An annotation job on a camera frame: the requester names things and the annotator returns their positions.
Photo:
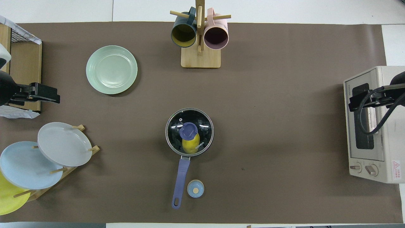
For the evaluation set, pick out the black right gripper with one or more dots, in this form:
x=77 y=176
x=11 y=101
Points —
x=397 y=87

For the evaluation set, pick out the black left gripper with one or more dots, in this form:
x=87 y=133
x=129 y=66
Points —
x=8 y=90

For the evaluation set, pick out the glass lid purple knob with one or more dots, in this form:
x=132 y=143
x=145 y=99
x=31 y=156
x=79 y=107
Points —
x=189 y=130

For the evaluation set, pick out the yellow potato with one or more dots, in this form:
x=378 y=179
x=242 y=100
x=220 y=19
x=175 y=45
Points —
x=190 y=148

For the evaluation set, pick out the grey plate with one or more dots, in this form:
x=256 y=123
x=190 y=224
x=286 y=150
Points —
x=65 y=144

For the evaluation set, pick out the mint green plate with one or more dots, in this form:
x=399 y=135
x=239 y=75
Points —
x=111 y=69

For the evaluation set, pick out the light blue plate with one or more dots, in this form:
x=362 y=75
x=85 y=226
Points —
x=25 y=166

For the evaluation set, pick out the wooden plate rack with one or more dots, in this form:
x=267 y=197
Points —
x=72 y=169

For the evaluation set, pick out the yellow plate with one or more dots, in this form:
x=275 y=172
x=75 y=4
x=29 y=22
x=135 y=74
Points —
x=8 y=199

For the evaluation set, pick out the white checkered cloth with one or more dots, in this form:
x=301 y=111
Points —
x=15 y=113
x=22 y=30

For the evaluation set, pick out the beige toaster oven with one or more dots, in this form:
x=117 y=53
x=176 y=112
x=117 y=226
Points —
x=387 y=145

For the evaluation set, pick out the brown table mat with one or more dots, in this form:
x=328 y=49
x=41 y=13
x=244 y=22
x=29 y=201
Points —
x=269 y=126

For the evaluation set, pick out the dark teal mug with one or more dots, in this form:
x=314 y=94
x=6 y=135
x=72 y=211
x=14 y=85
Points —
x=183 y=34

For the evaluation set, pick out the wooden mug tree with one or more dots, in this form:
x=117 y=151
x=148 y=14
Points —
x=200 y=58

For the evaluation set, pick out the pink mug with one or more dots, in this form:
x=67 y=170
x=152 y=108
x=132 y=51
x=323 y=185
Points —
x=216 y=38

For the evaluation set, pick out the small blue round shaker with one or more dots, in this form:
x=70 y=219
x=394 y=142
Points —
x=195 y=189

